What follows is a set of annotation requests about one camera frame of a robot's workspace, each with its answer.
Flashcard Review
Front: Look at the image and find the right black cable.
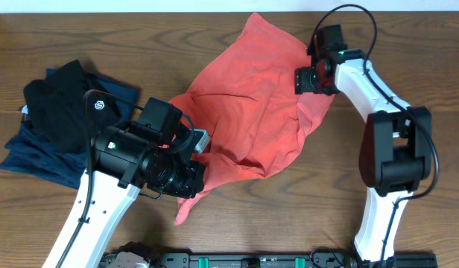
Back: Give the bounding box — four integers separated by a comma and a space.
311, 4, 440, 261

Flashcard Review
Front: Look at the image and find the red t-shirt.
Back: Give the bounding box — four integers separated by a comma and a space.
171, 13, 334, 226

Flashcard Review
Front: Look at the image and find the black cable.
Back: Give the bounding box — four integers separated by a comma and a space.
54, 89, 195, 268
311, 4, 440, 261

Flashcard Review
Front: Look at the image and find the navy folded shirt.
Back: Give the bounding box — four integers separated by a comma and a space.
0, 69, 138, 189

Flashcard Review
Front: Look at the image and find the left black cable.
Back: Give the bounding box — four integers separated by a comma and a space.
54, 89, 195, 268

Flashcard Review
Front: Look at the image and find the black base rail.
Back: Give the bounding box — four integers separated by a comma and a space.
97, 242, 438, 268

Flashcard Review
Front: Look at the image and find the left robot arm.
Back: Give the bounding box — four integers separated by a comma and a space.
44, 98, 209, 267

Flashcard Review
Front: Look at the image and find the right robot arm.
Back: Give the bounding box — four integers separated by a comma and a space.
294, 25, 436, 267

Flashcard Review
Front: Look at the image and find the black folded polo shirt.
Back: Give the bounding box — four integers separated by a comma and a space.
23, 60, 107, 153

